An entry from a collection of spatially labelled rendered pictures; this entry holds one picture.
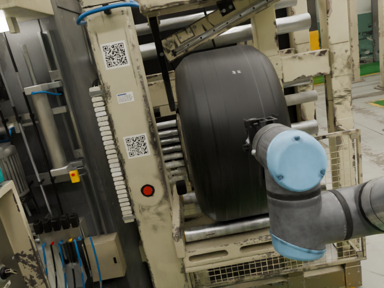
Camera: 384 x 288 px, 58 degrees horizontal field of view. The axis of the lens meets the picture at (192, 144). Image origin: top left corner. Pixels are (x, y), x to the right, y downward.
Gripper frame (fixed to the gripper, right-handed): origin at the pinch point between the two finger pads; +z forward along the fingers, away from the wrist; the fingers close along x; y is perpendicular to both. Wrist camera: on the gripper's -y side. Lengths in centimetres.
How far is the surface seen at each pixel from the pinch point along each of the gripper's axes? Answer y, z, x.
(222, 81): 16.6, 8.1, 5.1
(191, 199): -27, 46, 22
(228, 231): -31.6, 18.0, 10.1
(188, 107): 11.2, 7.0, 15.5
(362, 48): 35, 924, -506
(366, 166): -94, 248, -149
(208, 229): -29.7, 18.4, 16.6
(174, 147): -8, 63, 25
